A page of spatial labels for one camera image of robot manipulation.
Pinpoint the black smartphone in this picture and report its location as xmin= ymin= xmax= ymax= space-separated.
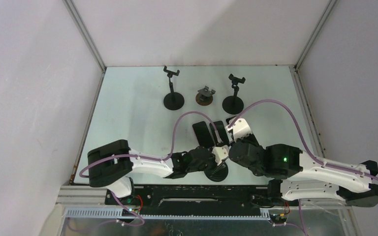
xmin=225 ymin=116 xmax=238 ymax=125

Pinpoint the small teal phone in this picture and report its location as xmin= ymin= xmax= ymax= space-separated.
xmin=209 ymin=120 xmax=230 ymax=146

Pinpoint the black phone pink case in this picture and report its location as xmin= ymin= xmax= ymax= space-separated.
xmin=192 ymin=121 xmax=215 ymax=148

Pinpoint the black round-base phone stand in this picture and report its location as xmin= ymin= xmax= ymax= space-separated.
xmin=222 ymin=74 xmax=246 ymax=115

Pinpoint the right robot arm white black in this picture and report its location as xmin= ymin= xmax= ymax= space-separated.
xmin=229 ymin=140 xmax=378 ymax=207

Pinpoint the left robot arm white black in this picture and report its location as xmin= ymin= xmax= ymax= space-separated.
xmin=80 ymin=140 xmax=221 ymax=205

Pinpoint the brown round phone stand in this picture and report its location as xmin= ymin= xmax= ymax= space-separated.
xmin=195 ymin=86 xmax=216 ymax=106

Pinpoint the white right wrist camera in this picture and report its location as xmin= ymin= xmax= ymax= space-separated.
xmin=225 ymin=118 xmax=253 ymax=141

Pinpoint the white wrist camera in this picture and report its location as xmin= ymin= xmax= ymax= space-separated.
xmin=212 ymin=145 xmax=229 ymax=166
xmin=225 ymin=118 xmax=253 ymax=141

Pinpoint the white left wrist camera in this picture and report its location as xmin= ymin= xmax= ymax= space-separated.
xmin=212 ymin=145 xmax=229 ymax=166

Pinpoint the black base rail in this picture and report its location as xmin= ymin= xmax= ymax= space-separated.
xmin=120 ymin=184 xmax=298 ymax=217

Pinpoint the grey cable duct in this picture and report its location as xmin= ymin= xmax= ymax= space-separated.
xmin=65 ymin=207 xmax=271 ymax=220

